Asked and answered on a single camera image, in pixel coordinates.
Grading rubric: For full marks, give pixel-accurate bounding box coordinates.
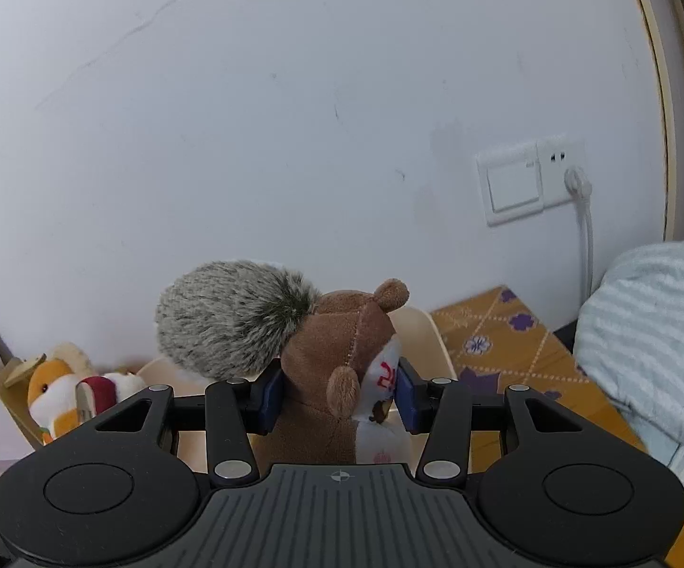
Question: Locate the brown squirrel plush toy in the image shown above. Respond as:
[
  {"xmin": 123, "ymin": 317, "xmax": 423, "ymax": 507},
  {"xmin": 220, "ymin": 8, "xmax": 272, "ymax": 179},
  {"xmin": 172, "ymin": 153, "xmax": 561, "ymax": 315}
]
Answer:
[{"xmin": 156, "ymin": 260, "xmax": 412, "ymax": 472}]

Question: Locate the beige plastic storage bin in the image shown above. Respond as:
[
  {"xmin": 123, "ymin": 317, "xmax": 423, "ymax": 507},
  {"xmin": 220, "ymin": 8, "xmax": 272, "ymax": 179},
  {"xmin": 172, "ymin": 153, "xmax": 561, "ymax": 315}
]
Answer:
[{"xmin": 138, "ymin": 306, "xmax": 457, "ymax": 473}]

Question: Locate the yellow patterned table mat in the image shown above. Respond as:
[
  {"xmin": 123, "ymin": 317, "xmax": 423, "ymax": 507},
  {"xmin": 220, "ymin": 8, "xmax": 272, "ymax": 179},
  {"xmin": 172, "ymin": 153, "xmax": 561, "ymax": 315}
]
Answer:
[{"xmin": 432, "ymin": 284, "xmax": 643, "ymax": 449}]

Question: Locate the orange white hamster plush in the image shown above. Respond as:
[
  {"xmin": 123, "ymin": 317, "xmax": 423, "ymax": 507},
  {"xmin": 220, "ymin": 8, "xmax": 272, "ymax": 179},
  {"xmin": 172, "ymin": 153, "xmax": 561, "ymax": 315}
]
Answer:
[{"xmin": 27, "ymin": 342, "xmax": 147, "ymax": 445}]

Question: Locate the striped light blue blanket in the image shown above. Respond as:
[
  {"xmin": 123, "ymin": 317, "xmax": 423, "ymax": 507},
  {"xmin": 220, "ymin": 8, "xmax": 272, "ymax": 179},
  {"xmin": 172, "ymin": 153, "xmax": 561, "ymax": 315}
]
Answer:
[{"xmin": 574, "ymin": 241, "xmax": 684, "ymax": 485}]

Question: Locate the wooden stand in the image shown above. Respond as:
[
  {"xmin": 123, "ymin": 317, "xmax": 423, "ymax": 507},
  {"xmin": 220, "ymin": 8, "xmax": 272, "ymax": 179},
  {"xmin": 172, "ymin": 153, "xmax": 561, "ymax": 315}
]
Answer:
[{"xmin": 0, "ymin": 354, "xmax": 46, "ymax": 449}]

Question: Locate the white wall light switch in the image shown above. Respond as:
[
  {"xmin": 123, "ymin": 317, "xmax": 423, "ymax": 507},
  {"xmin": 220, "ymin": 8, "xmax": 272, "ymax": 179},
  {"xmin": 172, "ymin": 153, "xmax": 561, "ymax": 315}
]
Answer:
[{"xmin": 475, "ymin": 142, "xmax": 543, "ymax": 227}]

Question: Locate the white plug with cable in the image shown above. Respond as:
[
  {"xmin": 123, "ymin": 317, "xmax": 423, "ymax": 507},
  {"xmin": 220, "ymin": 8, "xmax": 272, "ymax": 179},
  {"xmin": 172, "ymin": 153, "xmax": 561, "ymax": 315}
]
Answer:
[{"xmin": 564, "ymin": 166, "xmax": 595, "ymax": 299}]

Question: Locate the white wall power socket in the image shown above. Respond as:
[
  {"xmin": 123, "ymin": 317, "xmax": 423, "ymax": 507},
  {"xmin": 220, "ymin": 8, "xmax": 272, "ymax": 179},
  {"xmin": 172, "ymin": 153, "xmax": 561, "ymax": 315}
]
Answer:
[{"xmin": 536, "ymin": 135, "xmax": 586, "ymax": 209}]

